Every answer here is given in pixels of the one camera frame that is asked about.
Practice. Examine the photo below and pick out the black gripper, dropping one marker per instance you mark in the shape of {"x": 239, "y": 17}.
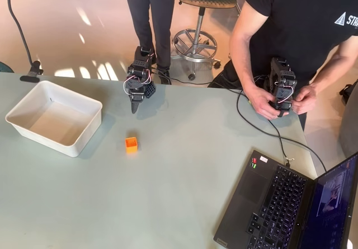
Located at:
{"x": 135, "y": 102}

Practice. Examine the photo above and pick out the orange cube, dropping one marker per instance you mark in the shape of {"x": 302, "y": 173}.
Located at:
{"x": 131, "y": 147}

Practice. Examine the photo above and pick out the black leader arm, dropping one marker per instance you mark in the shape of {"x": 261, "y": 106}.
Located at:
{"x": 281, "y": 72}

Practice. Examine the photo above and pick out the bare left forearm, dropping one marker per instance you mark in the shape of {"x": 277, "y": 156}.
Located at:
{"x": 332, "y": 67}

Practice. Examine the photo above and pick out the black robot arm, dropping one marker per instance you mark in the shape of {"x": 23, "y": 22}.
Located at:
{"x": 141, "y": 61}

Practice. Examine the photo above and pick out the bare right forearm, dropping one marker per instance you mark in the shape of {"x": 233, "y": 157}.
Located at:
{"x": 243, "y": 64}

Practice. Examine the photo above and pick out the white plastic bin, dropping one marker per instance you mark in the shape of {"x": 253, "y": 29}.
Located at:
{"x": 56, "y": 126}

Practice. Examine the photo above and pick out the operator's right hand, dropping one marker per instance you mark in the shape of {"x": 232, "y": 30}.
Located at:
{"x": 261, "y": 100}

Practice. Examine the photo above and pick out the operator's left hand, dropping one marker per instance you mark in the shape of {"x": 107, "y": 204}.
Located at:
{"x": 305, "y": 99}

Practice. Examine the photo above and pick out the person in dark trousers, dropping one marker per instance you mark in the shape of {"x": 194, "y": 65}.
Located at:
{"x": 145, "y": 22}

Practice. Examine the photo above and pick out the dark green seat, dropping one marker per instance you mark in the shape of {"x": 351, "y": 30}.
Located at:
{"x": 4, "y": 67}

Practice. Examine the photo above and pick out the black open laptop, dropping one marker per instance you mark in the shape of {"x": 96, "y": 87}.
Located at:
{"x": 251, "y": 187}

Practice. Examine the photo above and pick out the person in black T-shirt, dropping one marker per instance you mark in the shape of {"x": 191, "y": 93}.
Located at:
{"x": 302, "y": 8}

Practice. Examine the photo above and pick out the black bag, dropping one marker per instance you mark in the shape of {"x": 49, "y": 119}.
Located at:
{"x": 346, "y": 92}

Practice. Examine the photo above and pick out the grey round seat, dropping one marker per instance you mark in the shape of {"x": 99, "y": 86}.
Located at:
{"x": 349, "y": 126}

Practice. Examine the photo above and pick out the white round object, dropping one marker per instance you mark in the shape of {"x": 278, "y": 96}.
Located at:
{"x": 353, "y": 244}

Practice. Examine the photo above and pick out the black gooseneck clamp mount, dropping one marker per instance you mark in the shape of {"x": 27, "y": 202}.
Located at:
{"x": 31, "y": 72}

